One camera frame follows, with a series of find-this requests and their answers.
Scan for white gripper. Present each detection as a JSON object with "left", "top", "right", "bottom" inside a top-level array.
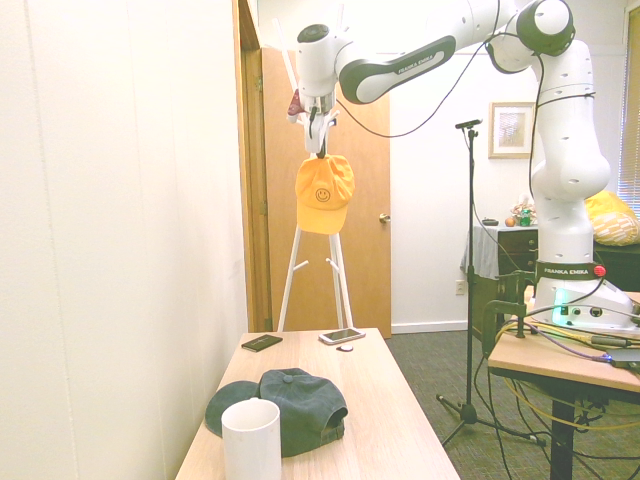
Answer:
[{"left": 302, "top": 108, "right": 342, "bottom": 161}]

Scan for orange smiley cap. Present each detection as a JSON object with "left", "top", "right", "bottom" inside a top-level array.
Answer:
[{"left": 294, "top": 153, "right": 357, "bottom": 236}]

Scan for dark blue denim cap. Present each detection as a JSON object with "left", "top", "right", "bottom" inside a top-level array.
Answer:
[{"left": 204, "top": 368, "right": 350, "bottom": 459}]

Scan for wooden door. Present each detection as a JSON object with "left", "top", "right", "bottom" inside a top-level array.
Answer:
[{"left": 260, "top": 47, "right": 393, "bottom": 337}]

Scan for white coat rack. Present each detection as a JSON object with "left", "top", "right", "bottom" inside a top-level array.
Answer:
[{"left": 272, "top": 3, "right": 358, "bottom": 334}]

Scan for white smartphone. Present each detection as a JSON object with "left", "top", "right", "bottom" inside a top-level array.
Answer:
[{"left": 318, "top": 328, "right": 366, "bottom": 347}]

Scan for grey draped cloth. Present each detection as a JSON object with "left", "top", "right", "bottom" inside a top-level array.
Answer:
[{"left": 459, "top": 224, "right": 502, "bottom": 279}]

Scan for framed picture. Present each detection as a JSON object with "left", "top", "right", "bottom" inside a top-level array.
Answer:
[{"left": 488, "top": 101, "right": 538, "bottom": 161}]

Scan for black wallet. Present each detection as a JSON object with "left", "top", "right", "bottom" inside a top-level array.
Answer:
[{"left": 241, "top": 334, "right": 285, "bottom": 354}]

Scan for black tripod stand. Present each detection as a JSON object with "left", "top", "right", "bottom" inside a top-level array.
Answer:
[{"left": 436, "top": 127, "right": 547, "bottom": 448}]

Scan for dark wooden cabinet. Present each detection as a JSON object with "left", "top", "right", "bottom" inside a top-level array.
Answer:
[{"left": 472, "top": 224, "right": 640, "bottom": 342}]

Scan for dark metal clamp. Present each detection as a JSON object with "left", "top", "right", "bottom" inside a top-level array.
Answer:
[{"left": 482, "top": 271, "right": 537, "bottom": 359}]

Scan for yellow patterned pillow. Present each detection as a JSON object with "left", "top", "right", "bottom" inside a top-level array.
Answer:
[{"left": 583, "top": 189, "right": 640, "bottom": 248}]

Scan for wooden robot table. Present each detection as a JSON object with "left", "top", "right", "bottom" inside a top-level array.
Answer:
[{"left": 487, "top": 292, "right": 640, "bottom": 480}]

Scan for white mug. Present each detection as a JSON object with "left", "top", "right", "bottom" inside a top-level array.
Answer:
[{"left": 221, "top": 398, "right": 283, "bottom": 480}]

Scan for window blinds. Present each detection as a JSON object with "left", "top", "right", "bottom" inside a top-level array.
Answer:
[{"left": 617, "top": 0, "right": 640, "bottom": 202}]

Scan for black electronics box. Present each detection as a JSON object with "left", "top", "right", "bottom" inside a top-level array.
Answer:
[{"left": 606, "top": 348, "right": 640, "bottom": 372}]

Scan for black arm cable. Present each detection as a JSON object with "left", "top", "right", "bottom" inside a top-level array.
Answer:
[{"left": 307, "top": 27, "right": 597, "bottom": 140}]

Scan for wooden door frame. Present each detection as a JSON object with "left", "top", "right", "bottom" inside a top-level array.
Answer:
[{"left": 232, "top": 0, "right": 274, "bottom": 334}]

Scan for yellow cable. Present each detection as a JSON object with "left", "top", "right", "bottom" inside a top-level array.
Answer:
[{"left": 492, "top": 319, "right": 640, "bottom": 437}]

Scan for purple cable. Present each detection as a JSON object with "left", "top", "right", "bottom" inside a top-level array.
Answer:
[{"left": 527, "top": 322, "right": 617, "bottom": 365}]

